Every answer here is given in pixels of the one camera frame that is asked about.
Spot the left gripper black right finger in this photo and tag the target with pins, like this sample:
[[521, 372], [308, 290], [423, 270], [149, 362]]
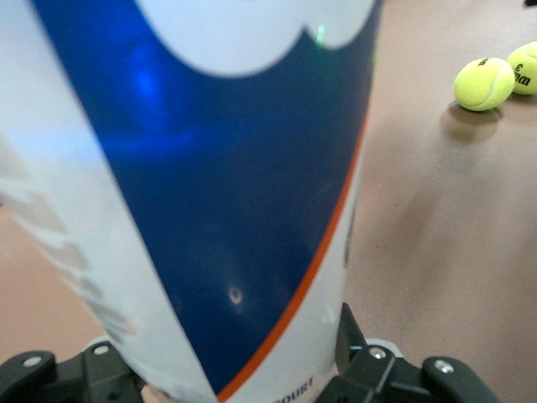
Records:
[[377, 373]]

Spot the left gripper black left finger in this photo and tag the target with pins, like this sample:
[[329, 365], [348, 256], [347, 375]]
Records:
[[96, 373]]

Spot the clear Wilson tennis ball can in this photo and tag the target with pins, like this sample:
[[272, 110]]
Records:
[[210, 168]]

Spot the yellow-green Wilson tennis ball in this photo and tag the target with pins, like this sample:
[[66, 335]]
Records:
[[484, 84], [525, 71]]

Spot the brown table cover sheet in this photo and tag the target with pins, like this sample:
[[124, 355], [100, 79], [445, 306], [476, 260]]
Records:
[[440, 231]]

